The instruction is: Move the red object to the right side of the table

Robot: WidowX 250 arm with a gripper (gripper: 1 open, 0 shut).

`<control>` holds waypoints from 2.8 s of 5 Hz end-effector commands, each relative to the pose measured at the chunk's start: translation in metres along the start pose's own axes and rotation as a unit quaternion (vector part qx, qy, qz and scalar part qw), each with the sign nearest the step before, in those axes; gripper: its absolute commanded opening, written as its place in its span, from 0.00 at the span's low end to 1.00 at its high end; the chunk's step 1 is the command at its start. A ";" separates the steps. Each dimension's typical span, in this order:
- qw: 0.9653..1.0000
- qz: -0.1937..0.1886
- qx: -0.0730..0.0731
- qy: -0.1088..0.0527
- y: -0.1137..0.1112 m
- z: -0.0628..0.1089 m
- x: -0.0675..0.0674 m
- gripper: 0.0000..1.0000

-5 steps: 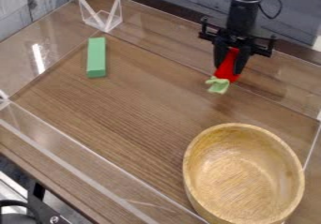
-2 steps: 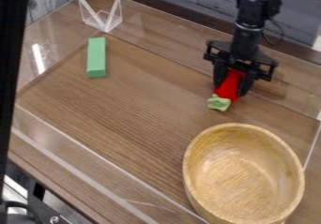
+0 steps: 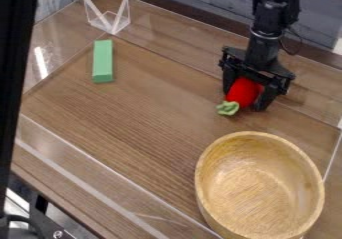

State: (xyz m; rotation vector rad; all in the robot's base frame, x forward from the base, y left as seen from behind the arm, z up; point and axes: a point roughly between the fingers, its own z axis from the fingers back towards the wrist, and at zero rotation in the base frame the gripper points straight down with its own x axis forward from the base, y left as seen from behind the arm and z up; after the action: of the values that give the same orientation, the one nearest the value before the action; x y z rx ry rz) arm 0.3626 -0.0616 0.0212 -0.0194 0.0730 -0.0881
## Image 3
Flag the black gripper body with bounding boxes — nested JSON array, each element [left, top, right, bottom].
[[217, 46, 295, 95]]

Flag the red plush strawberry toy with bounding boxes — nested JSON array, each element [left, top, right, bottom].
[[216, 77, 263, 116]]

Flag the green rectangular block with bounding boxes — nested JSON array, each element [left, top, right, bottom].
[[92, 40, 113, 83]]

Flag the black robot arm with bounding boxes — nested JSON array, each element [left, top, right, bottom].
[[217, 0, 300, 115]]

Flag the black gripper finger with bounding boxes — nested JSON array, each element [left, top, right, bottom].
[[252, 80, 282, 111], [221, 66, 237, 93]]

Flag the black vertical pole foreground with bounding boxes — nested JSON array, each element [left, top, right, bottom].
[[0, 0, 37, 217]]

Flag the wooden bowl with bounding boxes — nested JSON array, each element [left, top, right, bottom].
[[193, 131, 324, 239]]

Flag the black cable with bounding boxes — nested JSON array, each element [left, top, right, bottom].
[[4, 214, 37, 239]]

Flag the clear acrylic tray walls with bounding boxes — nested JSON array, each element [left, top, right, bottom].
[[12, 0, 342, 239]]

